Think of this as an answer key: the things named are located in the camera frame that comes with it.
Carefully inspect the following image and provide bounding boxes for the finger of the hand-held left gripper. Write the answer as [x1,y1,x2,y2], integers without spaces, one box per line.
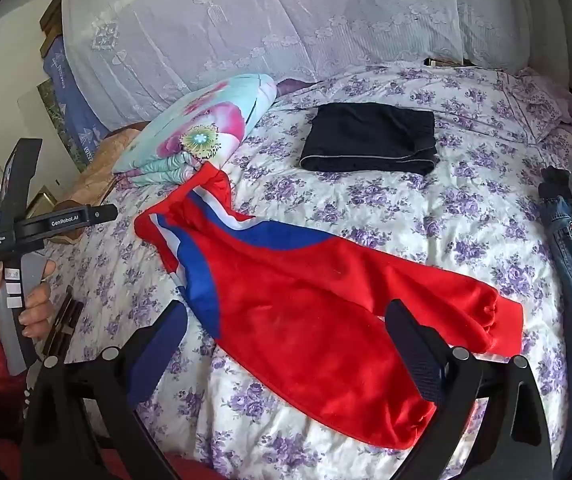
[0,138,43,229]
[88,203,119,226]

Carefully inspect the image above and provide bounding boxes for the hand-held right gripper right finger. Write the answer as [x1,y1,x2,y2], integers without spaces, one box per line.
[383,299,554,480]

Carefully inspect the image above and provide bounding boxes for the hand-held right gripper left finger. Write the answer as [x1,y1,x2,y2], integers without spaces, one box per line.
[18,300,189,480]

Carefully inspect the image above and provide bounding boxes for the red pants with blue stripes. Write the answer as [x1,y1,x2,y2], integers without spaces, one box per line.
[134,162,524,450]

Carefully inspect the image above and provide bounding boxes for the folded black pants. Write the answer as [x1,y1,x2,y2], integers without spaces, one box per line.
[300,102,440,177]

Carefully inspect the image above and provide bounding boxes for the person's left hand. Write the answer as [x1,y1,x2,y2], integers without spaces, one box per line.
[0,259,58,341]

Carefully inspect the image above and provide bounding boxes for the peach blanket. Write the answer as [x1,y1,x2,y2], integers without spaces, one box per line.
[46,122,149,246]

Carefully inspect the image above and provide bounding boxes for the dark striped wooden object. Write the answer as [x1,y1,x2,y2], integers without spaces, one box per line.
[41,285,84,361]

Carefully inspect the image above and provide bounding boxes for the blue printed carton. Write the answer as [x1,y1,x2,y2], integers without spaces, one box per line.
[41,35,109,171]

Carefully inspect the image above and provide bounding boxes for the folded teal pink floral quilt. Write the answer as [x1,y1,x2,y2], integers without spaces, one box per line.
[112,73,279,188]

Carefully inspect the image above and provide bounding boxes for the purple floral bed sheet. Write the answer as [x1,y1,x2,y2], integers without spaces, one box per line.
[41,60,572,480]

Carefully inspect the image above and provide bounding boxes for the blue jeans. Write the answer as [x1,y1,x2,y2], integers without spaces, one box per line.
[538,195,572,480]

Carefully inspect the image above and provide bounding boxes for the dark cloth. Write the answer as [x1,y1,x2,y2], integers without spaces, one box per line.
[538,166,572,200]

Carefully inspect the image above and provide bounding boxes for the purple cloth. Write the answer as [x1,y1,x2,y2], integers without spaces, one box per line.
[276,77,319,98]

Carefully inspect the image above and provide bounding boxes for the purple floral pillow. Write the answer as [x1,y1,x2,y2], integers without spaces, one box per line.
[503,67,572,141]

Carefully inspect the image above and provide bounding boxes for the gold picture frame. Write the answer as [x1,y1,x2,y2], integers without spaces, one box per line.
[26,185,59,218]

